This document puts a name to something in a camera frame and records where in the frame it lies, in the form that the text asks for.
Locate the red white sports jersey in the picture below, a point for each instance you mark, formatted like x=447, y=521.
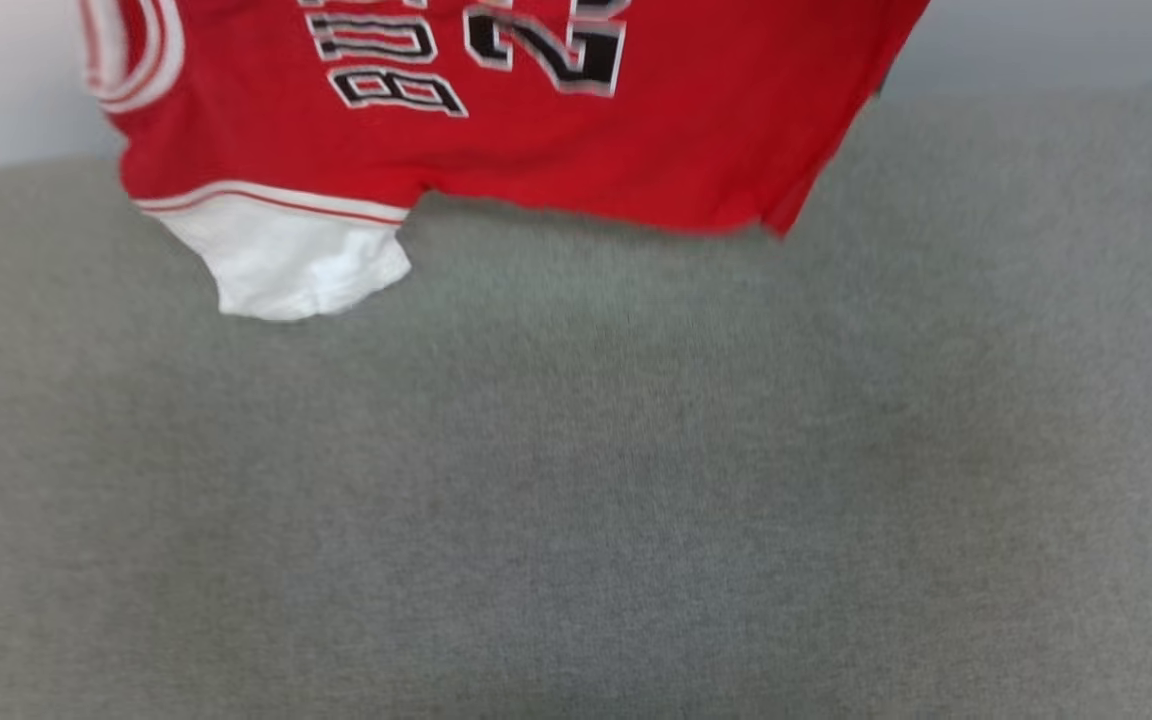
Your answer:
x=636, y=150

